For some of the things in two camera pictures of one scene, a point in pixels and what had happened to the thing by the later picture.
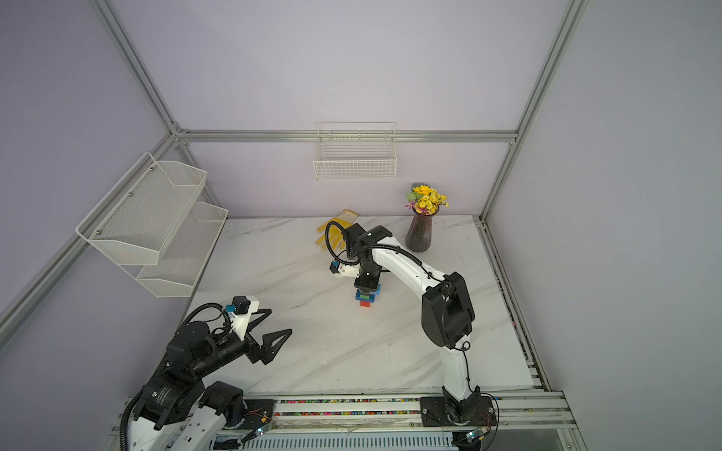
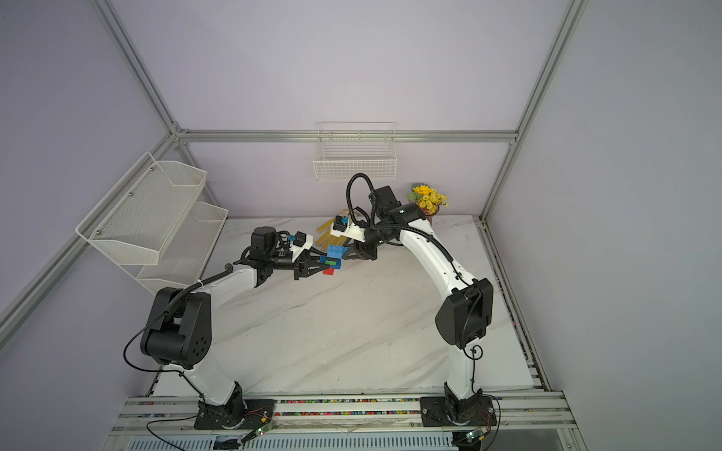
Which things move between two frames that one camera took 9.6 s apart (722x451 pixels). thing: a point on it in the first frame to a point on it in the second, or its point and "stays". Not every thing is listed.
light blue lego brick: [372, 295] to [337, 251]
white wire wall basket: [355, 150] stays
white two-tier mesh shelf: [153, 223] stays
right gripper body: [370, 273] to [375, 238]
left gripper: [266, 352] to [308, 261]
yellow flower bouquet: [425, 200] stays
